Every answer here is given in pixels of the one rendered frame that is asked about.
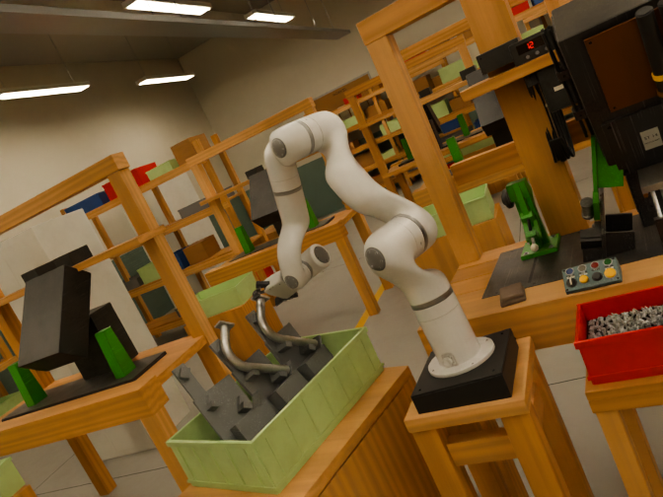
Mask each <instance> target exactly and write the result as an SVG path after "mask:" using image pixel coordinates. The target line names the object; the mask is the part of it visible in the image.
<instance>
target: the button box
mask: <svg viewBox="0 0 663 497"><path fill-rule="evenodd" d="M604 260H605V259H602V260H598V261H593V262H598V264H599V265H598V267H596V268H593V267H591V264H592V263H593V262H590V263H586V264H581V265H584V266H585V267H586V268H585V270H583V271H579V270H578V267H579V266H580V265H579V266H575V267H571V269H573V272H572V273H571V274H567V273H566V270H567V269H568V268H567V269H563V270H562V271H561V272H562V277H563V283H564V289H565V293H566V295H569V294H573V293H578V292H582V291H586V290H591V289H595V288H599V287H604V286H608V285H612V284H617V283H621V282H623V275H622V269H621V267H620V265H619V263H618V261H617V259H616V258H615V257H610V260H611V261H612V262H611V264H608V265H607V264H605V263H604ZM608 268H614V269H615V270H616V275H615V276H614V277H612V278H608V277H606V275H605V270H606V269H608ZM594 272H600V273H601V274H602V277H601V279H599V280H594V279H593V277H592V275H593V273H594ZM582 275H586V276H588V278H589V280H588V282H586V283H581V282H580V281H579V278H580V276H582ZM568 278H574V279H575V280H576V284H575V285H574V286H572V287H570V286H568V285H567V284H566V281H567V279H568Z"/></svg>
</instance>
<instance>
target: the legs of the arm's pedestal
mask: <svg viewBox="0 0 663 497"><path fill-rule="evenodd" d="M501 421H502V423H503V425H504V427H500V428H494V429H487V430H482V428H481V425H480V423H479V422H474V423H468V424H462V425H456V426H450V427H444V428H438V429H432V430H426V431H420V432H414V433H412V435H413V437H414V440H415V441H416V443H417V445H418V447H419V449H420V451H421V454H422V456H423V458H424V460H425V462H426V464H427V466H428V468H429V471H430V473H431V475H432V477H433V479H434V481H435V483H436V486H437V488H438V490H439V492H440V494H441V496H442V497H478V495H477V493H476V491H475V488H474V486H473V484H472V482H471V480H470V477H469V475H468V473H467V471H466V469H465V465H466V464H467V465H468V467H469V470H470V472H471V474H472V476H473V478H474V481H475V483H476V485H477V487H478V489H479V493H480V495H481V497H512V495H511V492H510V490H509V488H508V486H507V483H506V481H505V479H504V477H503V474H502V472H501V470H500V467H499V465H498V463H497V461H503V460H511V459H518V460H519V462H520V464H521V466H522V468H523V471H524V473H525V475H526V478H527V480H528V482H529V484H530V487H531V489H532V491H533V494H534V496H535V497H594V495H593V492H592V490H591V487H590V485H589V483H588V480H587V478H586V475H585V473H584V470H583V468H582V465H581V463H580V461H579V458H578V456H577V454H576V452H575V449H574V447H573V444H572V442H571V440H570V437H569V435H568V432H567V430H566V427H565V425H564V422H563V420H562V418H561V415H560V413H559V410H558V408H557V405H556V403H555V400H554V398H553V394H552V392H551V389H550V387H549V384H548V382H547V379H546V377H545V375H544V372H543V370H542V367H541V365H540V362H539V360H538V357H537V355H536V353H535V360H534V372H533V383H532V395H531V407H530V413H527V414H521V415H515V416H509V417H503V418H501Z"/></svg>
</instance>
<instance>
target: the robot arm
mask: <svg viewBox="0 0 663 497"><path fill-rule="evenodd" d="M315 152H321V153H322V154H324V156H325V157H326V160H327V164H326V180H327V183H328V184H329V186H330V187H331V189H332V190H333V191H334V192H335V193H336V194H337V196H338V197H339V198H340V199H341V200H342V201H343V202H344V203H345V204H346V205H348V206H349V207H350V208H351V209H353V210H354V211H356V212H358V213H360V214H363V215H367V216H371V217H374V218H377V219H379V220H381V221H383V222H384V223H386V224H385V225H384V226H382V227H381V228H379V229H378V230H376V231H375V232H374V233H373V234H371V235H370V237H369V238H368V239H367V241H366V242H365V245H364V256H365V260H366V262H367V265H368V266H369V268H370V269H371V270H372V271H373V272H374V273H375V274H376V275H378V276H379V277H381V278H383V279H385V280H387V281H389V282H391V283H393V284H394V285H396V286H397V287H398V288H400V289H401V290H402V291H403V293H404V294H405V296H406V298H407V300H408V302H409V304H410V306H411V308H412V310H413V312H414V314H415V316H416V318H417V320H418V322H419V324H420V326H421V328H422V330H423V332H424V334H425V336H426V338H427V340H428V342H429V344H430V346H431V348H432V350H433V352H434V354H435V357H434V358H433V359H432V360H431V362H430V363H429V366H428V371H429V373H430V375H431V376H433V377H435V378H450V377H455V376H458V375H461V374H464V373H466V372H468V371H470V370H472V369H474V368H475V367H477V366H479V365H480V364H482V363H483V362H484V361H485V360H487V359H488V358H489V357H490V356H491V354H492V353H493V351H494V347H495V346H494V343H493V341H492V340H491V339H490V338H488V337H476V336H475V334H474V332H473V330H472V328H471V326H470V323H469V321H468V319H467V317H466V315H465V313H464V311H463V309H462V307H461V305H460V303H459V301H458V299H457V297H456V295H455V293H454V291H453V289H452V287H451V285H450V283H449V281H448V279H447V277H446V276H445V274H444V273H443V272H442V271H440V270H438V269H432V268H431V269H421V268H420V267H419V266H417V264H416V263H415V261H414V260H415V259H416V258H417V257H419V256H420V255H421V254H423V253H424V252H425V251H427V250H428V249H429V248H430V247H431V246H432V245H433V244H434V242H435V241H436V238H437V233H438V229H437V225H436V222H435V220H434V219H433V217H432V216H431V215H430V214H429V213H428V212H427V211H426V210H424V209H423V208H422V207H420V206H419V205H417V204H415V203H413V202H411V201H409V200H407V199H405V198H403V197H401V196H399V195H397V194H395V193H393V192H391V191H389V190H387V189H385V188H384V187H383V186H381V185H380V184H379V183H377V182H375V181H374V180H373V179H372V178H371V177H370V176H369V175H368V174H367V172H366V171H365V170H364V169H363V168H362V167H361V166H360V165H359V164H358V162H357V161H356V160H355V158H354V157H353V155H352V153H351V151H350V148H349V144H348V137H347V130H346V127H345V125H344V123H343V122H342V120H341V119H340V118H339V117H338V116H337V115H335V114H334V113H332V112H329V111H319V112H315V113H312V114H310V115H307V116H305V117H302V118H299V119H297V120H295V121H292V122H290V123H287V124H285V125H283V126H281V127H279V128H277V129H275V130H274V131H273V132H271V134H270V136H269V143H268V144H267V146H266V148H265V151H264V162H265V166H266V170H267V174H268V177H269V181H270V184H271V188H272V191H273V195H274V198H275V202H276V205H277V208H278V212H279V215H280V219H281V223H282V227H281V231H280V235H279V238H278V243H277V259H278V264H279V268H280V270H279V271H277V272H275V273H274V274H272V275H270V276H269V277H268V278H266V279H265V280H264V281H257V284H256V289H255V290H254V291H253V300H256V299H257V298H258V297H259V296H260V294H263V293H266V294H268V295H271V296H275V297H276V298H275V306H276V307H277V306H278V305H280V304H281V303H282V302H283V301H284V302H286V301H287V300H291V299H293V298H296V297H298V293H297V291H298V290H299V289H301V288H303V287H304V286H305V285H306V284H307V283H308V282H309V281H310V280H311V279H312V278H313V277H315V276H316V275H317V274H319V273H320V272H321V271H323V270H324V269H325V268H327V267H328V266H329V265H330V264H331V256H330V254H329V252H328V251H327V250H326V249H325V248H324V247H323V246H321V245H317V244H314V245H311V246H310V247H309V248H307V249H306V250H305V251H304V252H303V253H301V247H302V242H303V239H304V236H305V234H306V231H307V229H308V227H309V225H310V216H309V212H308V208H307V204H306V200H305V196H304V192H303V188H302V184H301V181H300V177H299V173H298V170H297V165H296V162H297V161H299V160H301V159H303V158H305V157H307V156H309V155H311V154H313V153H315ZM261 288H264V290H261Z"/></svg>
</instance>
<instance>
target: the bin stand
mask: <svg viewBox="0 0 663 497"><path fill-rule="evenodd" d="M587 378H588V371H587V368H586V380H585V395H586V397H587V399H588V402H589V405H590V407H591V410H592V412H593V413H596V415H597V417H598V420H599V422H600V425H601V427H602V430H603V433H604V435H605V438H606V440H607V443H608V445H609V448H610V450H611V453H612V455H613V458H614V460H615V463H616V465H617V468H618V470H619V473H620V475H621V478H622V481H623V483H624V486H625V488H626V492H627V495H628V497H663V479H662V476H661V474H660V471H659V468H658V466H657V463H656V461H655V458H654V456H653V454H652V451H651V448H650V446H649V443H648V440H647V438H646V435H645V433H644V430H643V427H642V425H641V422H640V419H639V417H638V414H637V412H636V408H640V407H648V406H656V405H663V375H659V376H652V377H646V378H639V379H633V380H626V381H619V382H613V383H606V384H600V385H593V384H592V381H588V380H587Z"/></svg>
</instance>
